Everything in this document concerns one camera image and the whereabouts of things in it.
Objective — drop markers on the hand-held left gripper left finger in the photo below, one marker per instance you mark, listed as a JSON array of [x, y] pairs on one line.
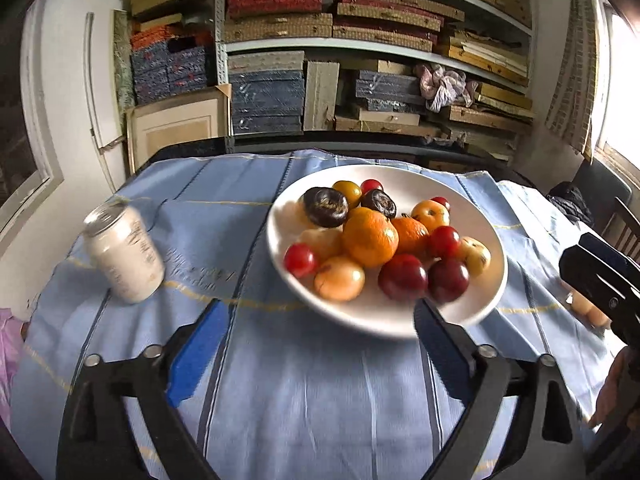
[[200, 350]]

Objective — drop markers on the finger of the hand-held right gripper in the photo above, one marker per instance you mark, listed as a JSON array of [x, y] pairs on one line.
[[605, 250], [590, 280]]

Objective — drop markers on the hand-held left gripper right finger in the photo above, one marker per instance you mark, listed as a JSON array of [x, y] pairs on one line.
[[440, 350]]

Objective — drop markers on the dark red plum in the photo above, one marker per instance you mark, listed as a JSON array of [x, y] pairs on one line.
[[448, 280], [402, 277]]

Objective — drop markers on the white oval plate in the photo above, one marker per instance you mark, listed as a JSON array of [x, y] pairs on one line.
[[350, 312]]

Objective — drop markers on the yellow spotted apple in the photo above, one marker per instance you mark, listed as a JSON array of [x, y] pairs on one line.
[[476, 256]]

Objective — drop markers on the small red cherry tomato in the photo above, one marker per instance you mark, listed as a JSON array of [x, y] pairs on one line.
[[301, 260], [444, 241], [371, 186], [441, 203]]

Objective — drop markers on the orange mandarin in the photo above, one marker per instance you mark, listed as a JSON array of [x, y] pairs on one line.
[[411, 234]]

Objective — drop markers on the pale yellow apricot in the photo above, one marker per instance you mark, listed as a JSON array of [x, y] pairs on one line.
[[324, 242], [340, 277]]

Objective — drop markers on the large orange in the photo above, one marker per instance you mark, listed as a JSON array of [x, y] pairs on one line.
[[370, 236]]

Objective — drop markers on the orange spotted apricot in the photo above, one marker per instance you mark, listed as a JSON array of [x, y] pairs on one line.
[[431, 215]]

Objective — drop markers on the dark brown mangosteen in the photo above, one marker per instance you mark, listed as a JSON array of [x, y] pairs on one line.
[[378, 203], [326, 206]]

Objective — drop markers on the small yellow plum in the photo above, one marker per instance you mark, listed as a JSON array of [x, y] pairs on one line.
[[348, 192]]

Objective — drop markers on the person's right forearm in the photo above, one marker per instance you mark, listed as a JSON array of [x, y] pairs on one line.
[[617, 375]]

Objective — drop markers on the dark wooden chair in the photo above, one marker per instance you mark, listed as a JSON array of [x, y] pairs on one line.
[[622, 220]]

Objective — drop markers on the dark cloth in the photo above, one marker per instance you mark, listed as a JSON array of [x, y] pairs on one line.
[[570, 202]]

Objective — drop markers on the white beverage can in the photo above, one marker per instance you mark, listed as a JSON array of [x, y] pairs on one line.
[[127, 260]]

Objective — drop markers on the blue striped tablecloth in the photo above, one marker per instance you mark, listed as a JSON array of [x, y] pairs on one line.
[[310, 410]]

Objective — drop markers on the bright window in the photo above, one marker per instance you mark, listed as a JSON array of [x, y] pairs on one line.
[[622, 85]]

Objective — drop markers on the stack of plain wooden boxes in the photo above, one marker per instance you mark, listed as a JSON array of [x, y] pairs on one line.
[[492, 110]]

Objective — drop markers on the patterned curtain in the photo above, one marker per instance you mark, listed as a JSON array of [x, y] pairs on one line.
[[570, 60]]

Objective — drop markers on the stack of yellow wooden boxes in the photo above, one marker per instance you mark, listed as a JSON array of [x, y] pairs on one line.
[[485, 57]]

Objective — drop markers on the crumpled pink plastic bag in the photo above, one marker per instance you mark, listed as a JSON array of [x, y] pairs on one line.
[[442, 87]]

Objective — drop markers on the stack of blue patterned boxes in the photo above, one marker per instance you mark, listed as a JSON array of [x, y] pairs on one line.
[[165, 72], [267, 102]]

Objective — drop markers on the stack of dark grey boxes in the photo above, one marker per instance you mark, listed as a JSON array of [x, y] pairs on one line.
[[385, 87]]

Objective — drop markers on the upright tan woven box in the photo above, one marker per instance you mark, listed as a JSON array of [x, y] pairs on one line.
[[320, 95]]

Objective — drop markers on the white framed window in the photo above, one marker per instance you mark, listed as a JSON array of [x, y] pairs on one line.
[[37, 110]]

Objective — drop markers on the green marbled slab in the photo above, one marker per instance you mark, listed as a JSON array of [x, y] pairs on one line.
[[121, 60]]

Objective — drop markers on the white metal shelf rack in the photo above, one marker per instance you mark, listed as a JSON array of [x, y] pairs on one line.
[[260, 46]]

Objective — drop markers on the stack of orange patterned boxes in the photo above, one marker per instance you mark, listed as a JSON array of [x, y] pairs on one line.
[[150, 37]]

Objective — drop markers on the stack of tan woven boxes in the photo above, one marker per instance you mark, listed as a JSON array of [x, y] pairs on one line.
[[385, 12]]

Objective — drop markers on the long tan woven box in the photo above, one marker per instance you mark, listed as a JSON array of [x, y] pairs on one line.
[[277, 29]]

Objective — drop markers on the cardboard picture frame box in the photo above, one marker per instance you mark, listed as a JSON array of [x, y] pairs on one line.
[[175, 127]]

